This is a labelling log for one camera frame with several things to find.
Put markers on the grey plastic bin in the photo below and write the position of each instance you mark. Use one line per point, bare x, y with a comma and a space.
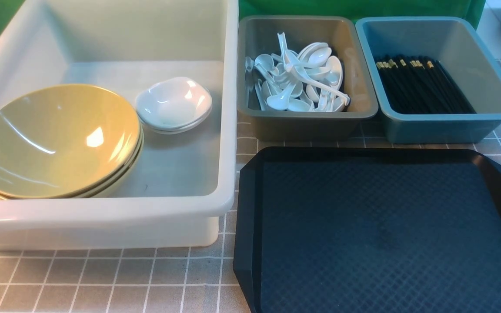
258, 35

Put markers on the bundle of black chopsticks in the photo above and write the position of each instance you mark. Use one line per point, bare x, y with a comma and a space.
420, 85

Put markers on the white sauce dish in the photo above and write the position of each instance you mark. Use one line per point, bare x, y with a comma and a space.
173, 103
180, 129

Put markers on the pile of white spoons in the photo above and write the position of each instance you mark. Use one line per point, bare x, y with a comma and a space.
305, 81

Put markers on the yellow noodle bowl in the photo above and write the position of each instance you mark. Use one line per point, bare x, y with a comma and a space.
67, 108

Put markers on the grey checked tablecloth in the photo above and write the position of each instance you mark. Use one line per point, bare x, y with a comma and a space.
161, 280

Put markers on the large white plastic tub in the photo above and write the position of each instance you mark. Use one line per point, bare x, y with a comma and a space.
182, 183

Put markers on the blue plastic bin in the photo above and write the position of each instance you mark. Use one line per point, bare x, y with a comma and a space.
456, 44

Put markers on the black serving tray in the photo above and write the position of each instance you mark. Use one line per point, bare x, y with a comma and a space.
348, 230

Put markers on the white sauce dish in tub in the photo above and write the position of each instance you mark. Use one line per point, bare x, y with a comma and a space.
180, 129

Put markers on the green backdrop cloth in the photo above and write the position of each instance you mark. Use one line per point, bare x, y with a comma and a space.
469, 10

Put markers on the yellow bowl in tub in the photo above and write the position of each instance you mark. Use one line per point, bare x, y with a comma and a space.
133, 167

